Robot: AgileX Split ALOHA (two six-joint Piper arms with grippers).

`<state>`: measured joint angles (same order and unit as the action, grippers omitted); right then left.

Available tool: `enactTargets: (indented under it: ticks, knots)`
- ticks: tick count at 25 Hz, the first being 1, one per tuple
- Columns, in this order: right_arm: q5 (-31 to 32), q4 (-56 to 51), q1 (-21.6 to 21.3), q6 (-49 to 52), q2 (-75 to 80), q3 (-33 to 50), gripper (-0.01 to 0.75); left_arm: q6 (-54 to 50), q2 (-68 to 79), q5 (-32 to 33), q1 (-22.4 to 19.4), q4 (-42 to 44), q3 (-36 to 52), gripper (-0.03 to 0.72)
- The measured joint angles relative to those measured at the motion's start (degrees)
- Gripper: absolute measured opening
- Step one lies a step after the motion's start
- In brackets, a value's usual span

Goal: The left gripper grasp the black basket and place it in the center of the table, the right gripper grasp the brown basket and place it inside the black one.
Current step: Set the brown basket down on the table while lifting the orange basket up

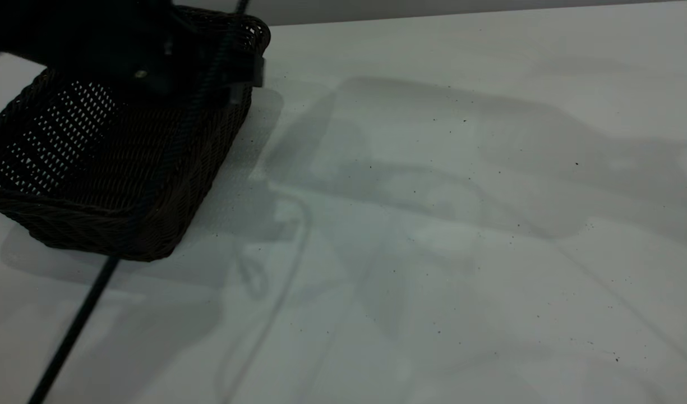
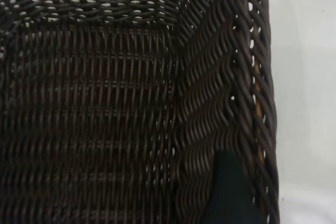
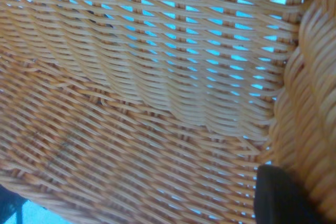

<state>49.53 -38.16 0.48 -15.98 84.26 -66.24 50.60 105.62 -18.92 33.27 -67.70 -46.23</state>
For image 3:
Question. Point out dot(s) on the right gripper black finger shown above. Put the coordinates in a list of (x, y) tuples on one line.
[(281, 200)]

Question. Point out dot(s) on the orange woven basket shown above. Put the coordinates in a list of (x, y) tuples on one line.
[(131, 103)]

